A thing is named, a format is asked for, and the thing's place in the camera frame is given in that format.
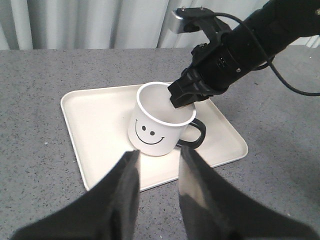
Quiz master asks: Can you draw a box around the cream rectangular tray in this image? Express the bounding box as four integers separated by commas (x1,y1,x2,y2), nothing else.
60,83,249,193

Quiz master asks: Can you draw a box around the black camera cable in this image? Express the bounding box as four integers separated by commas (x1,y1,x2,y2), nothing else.
214,12,320,97

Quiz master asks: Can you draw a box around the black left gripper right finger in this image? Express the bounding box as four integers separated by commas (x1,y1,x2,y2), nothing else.
178,147,320,240

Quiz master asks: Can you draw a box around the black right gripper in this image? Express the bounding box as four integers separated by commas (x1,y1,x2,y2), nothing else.
168,32,266,109

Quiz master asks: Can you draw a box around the grey-green curtain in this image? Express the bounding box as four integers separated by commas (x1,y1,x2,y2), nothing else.
0,0,264,50

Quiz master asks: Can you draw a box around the white smiley face mug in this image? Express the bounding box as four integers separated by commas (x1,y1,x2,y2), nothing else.
127,81,207,157

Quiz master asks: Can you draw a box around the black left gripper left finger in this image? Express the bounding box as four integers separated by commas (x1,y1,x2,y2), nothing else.
11,150,139,240

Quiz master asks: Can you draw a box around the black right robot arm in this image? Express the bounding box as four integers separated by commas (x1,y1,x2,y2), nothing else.
168,0,320,108

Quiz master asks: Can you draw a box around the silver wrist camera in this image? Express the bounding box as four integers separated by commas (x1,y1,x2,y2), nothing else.
168,7,231,40

